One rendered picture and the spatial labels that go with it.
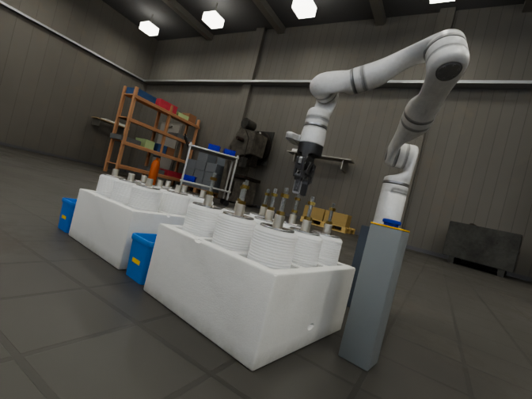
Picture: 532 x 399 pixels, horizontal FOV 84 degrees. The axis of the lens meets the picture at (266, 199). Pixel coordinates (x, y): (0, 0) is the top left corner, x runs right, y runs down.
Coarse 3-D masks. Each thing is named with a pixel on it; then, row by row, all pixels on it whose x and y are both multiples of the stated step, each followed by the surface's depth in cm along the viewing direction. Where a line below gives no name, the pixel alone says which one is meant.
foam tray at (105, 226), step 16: (80, 192) 110; (80, 208) 108; (96, 208) 101; (112, 208) 94; (128, 208) 90; (80, 224) 106; (96, 224) 99; (112, 224) 93; (128, 224) 88; (144, 224) 91; (176, 224) 100; (80, 240) 104; (96, 240) 98; (112, 240) 92; (128, 240) 88; (112, 256) 90; (128, 256) 89
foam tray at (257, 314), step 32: (160, 224) 77; (160, 256) 75; (192, 256) 67; (224, 256) 61; (160, 288) 73; (192, 288) 66; (224, 288) 60; (256, 288) 55; (288, 288) 57; (320, 288) 68; (192, 320) 64; (224, 320) 59; (256, 320) 54; (288, 320) 60; (320, 320) 71; (256, 352) 53; (288, 352) 62
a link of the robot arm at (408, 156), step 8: (408, 144) 108; (400, 152) 107; (408, 152) 106; (416, 152) 106; (400, 160) 107; (408, 160) 106; (400, 168) 111; (408, 168) 106; (392, 176) 108; (400, 176) 106; (408, 176) 106; (400, 184) 106; (408, 184) 108
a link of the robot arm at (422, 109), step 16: (432, 48) 72; (448, 48) 69; (464, 48) 69; (432, 64) 72; (448, 64) 70; (464, 64) 70; (432, 80) 75; (448, 80) 74; (416, 96) 83; (432, 96) 79; (416, 112) 86; (432, 112) 85
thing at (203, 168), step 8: (200, 152) 862; (192, 160) 874; (200, 160) 858; (208, 160) 851; (224, 160) 866; (192, 168) 870; (200, 168) 853; (208, 168) 839; (216, 168) 827; (192, 176) 867; (200, 176) 851; (208, 176) 836; (216, 176) 833; (184, 184) 876; (192, 184) 861; (208, 184) 832; (216, 184) 841; (216, 192) 849
